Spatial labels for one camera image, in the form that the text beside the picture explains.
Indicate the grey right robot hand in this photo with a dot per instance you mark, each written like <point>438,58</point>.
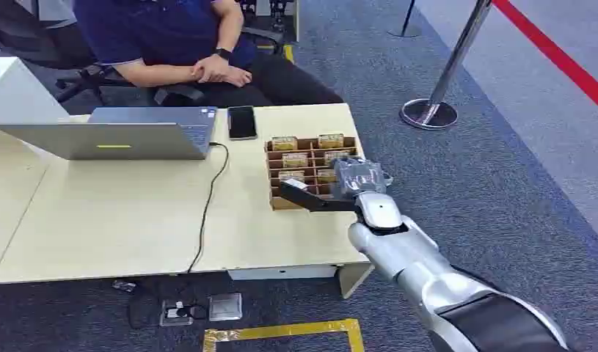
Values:
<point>359,176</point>

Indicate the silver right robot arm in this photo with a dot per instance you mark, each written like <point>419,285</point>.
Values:
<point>425,272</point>

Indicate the yellow printed card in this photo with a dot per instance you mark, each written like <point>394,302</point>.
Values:
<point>330,141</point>
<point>335,155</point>
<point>326,176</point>
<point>284,143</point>
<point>291,175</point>
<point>294,160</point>

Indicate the wooden card box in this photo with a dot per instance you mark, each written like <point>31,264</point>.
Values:
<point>306,151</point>

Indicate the desk leg panel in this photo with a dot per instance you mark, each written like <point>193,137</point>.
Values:
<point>354,281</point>

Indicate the white under-desk tray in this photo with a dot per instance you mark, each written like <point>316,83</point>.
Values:
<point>281,272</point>

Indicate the black smartphone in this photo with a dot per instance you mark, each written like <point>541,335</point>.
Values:
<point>241,122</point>

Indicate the person's right hand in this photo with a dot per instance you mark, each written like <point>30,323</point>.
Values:
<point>239,76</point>

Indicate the person's hand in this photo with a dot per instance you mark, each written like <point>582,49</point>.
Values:
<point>211,69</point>
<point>239,76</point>

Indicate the person's left hand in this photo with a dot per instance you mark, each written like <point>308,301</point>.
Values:
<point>211,69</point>

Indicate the black wristwatch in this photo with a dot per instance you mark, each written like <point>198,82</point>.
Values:
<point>223,53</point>

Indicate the grey floor cover plate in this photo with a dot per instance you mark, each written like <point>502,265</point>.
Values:
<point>225,307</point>

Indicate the black office chair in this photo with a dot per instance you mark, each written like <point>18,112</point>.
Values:
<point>179,92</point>

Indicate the floor power socket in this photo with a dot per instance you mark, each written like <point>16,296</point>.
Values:
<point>176,313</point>

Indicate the red barrier belt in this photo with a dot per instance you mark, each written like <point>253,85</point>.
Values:
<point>556,56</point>

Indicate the silver laptop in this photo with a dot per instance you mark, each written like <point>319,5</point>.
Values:
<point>109,141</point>

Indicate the person in grey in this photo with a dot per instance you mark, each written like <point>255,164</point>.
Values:
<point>31,29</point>

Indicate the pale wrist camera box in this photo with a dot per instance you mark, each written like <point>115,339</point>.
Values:
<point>296,184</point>

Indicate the chrome stanchion post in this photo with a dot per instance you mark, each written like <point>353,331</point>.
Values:
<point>449,68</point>

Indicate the dark stanchion post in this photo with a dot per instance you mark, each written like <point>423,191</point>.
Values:
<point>405,26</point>

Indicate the yellow floor tape frame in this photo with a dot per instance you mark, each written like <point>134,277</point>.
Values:
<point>279,331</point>

